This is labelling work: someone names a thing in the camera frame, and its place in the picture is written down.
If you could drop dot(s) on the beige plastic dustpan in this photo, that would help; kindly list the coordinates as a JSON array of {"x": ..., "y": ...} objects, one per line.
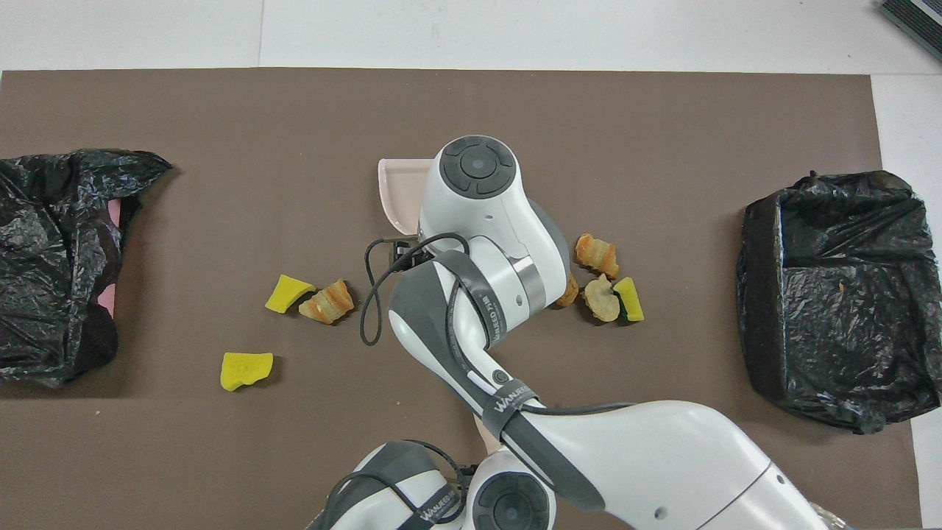
[{"x": 401, "y": 191}]

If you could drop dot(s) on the brown oval bread roll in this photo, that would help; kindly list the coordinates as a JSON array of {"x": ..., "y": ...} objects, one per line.
[{"x": 569, "y": 294}]

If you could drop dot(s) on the golden croissant bread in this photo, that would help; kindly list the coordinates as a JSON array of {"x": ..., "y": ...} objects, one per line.
[{"x": 596, "y": 254}]

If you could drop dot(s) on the pale bread piece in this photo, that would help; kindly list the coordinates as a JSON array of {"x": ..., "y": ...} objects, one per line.
[{"x": 602, "y": 302}]

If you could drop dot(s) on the striped croissant bread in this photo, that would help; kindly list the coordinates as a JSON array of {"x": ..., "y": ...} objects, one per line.
[{"x": 327, "y": 303}]

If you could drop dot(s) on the yellow green sponge piece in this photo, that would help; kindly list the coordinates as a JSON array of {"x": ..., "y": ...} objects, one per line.
[{"x": 631, "y": 302}]

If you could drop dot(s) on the beige hand brush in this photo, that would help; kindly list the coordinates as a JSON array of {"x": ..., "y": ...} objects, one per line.
[{"x": 484, "y": 440}]

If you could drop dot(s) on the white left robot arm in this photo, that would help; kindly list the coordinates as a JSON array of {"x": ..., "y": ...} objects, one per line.
[{"x": 508, "y": 508}]

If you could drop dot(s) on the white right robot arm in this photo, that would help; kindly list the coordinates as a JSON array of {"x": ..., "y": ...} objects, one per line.
[{"x": 662, "y": 456}]

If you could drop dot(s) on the bin lined with black bag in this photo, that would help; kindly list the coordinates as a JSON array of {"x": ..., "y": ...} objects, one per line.
[{"x": 809, "y": 331}]

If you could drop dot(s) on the pink plastic bin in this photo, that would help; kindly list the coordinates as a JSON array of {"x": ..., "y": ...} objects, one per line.
[{"x": 109, "y": 298}]

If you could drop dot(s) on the crumpled black trash bag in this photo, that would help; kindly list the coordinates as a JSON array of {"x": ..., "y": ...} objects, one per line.
[{"x": 44, "y": 338}]

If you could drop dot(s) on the brown table mat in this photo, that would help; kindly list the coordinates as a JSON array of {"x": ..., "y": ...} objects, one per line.
[{"x": 662, "y": 132}]

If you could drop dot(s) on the grey ribbed device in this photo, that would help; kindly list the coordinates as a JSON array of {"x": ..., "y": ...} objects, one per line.
[{"x": 920, "y": 18}]

